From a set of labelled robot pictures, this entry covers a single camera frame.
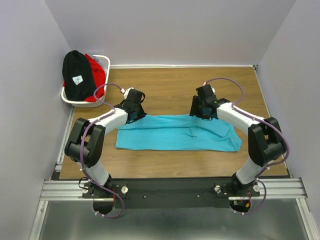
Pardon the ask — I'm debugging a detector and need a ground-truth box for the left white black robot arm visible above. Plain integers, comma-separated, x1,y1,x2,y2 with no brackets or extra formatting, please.
64,88,147,191

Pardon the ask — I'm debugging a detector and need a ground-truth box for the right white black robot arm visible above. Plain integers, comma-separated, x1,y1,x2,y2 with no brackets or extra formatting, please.
189,84,289,195

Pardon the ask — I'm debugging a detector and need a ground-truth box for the black t shirt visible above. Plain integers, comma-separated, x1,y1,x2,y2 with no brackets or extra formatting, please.
62,50,96,102

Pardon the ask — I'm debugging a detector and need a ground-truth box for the grey patterned garment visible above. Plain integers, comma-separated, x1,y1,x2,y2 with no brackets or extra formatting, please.
91,55,100,64

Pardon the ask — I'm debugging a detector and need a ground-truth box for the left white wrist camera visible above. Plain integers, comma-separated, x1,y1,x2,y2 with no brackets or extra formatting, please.
120,87,134,95

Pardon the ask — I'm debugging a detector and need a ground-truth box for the white plastic laundry basket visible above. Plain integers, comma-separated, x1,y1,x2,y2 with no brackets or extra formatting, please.
61,54,111,108

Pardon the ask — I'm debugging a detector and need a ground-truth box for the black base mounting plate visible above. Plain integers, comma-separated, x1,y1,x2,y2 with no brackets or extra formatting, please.
80,177,260,217

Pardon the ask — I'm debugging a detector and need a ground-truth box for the cyan t shirt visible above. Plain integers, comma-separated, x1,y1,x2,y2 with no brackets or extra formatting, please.
115,114,242,152

